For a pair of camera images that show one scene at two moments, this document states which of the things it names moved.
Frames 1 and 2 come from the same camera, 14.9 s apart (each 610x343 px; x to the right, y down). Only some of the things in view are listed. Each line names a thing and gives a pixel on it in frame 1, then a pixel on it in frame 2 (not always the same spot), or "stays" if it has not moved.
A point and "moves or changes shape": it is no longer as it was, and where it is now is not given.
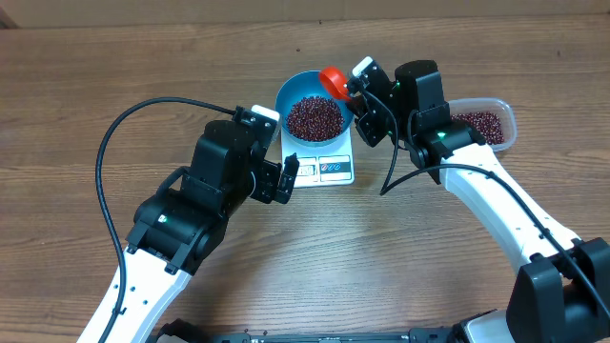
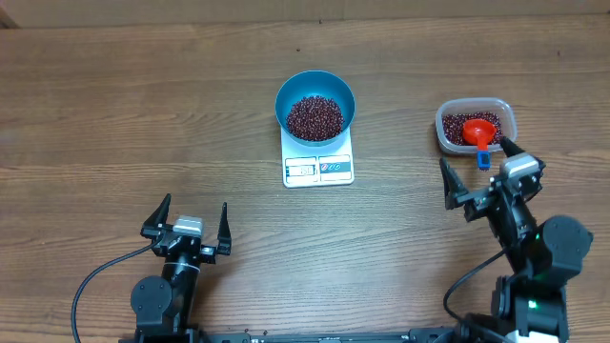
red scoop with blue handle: (335, 80) moves or changes shape
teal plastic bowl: (308, 84) stays
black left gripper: (267, 191) to (209, 255)
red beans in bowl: (315, 118) stays
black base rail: (181, 332) stays
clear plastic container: (492, 118) stays
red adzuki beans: (488, 124) stays
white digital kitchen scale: (322, 166) stays
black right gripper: (369, 125) to (477, 201)
